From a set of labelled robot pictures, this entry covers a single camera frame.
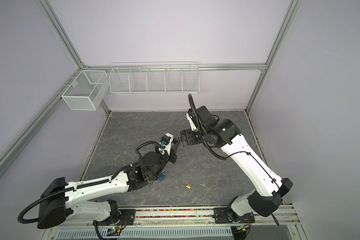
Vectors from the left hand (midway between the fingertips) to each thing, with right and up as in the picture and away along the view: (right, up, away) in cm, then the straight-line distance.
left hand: (177, 142), depth 70 cm
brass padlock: (+6, -26, +13) cm, 30 cm away
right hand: (+6, +3, -2) cm, 7 cm away
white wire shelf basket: (-18, +41, +34) cm, 56 cm away
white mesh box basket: (-62, +31, +28) cm, 75 cm away
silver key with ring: (+16, -26, +15) cm, 34 cm away
